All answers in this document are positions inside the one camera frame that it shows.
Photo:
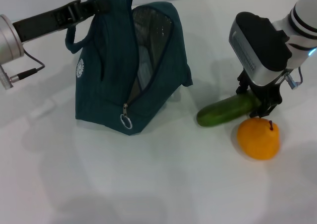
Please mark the orange pear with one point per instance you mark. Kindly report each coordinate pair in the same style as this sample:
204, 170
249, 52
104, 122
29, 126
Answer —
257, 142

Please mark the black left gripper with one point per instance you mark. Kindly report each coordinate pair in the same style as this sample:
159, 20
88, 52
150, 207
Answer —
39, 25

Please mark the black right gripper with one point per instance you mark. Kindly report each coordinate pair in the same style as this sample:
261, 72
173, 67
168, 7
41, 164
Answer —
270, 92

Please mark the teal insulated lunch bag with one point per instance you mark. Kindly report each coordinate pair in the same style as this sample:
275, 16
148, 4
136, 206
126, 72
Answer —
104, 72

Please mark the green cucumber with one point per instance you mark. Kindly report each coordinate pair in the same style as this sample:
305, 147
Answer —
223, 110

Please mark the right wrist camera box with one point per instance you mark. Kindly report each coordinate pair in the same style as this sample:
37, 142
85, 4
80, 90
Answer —
262, 45

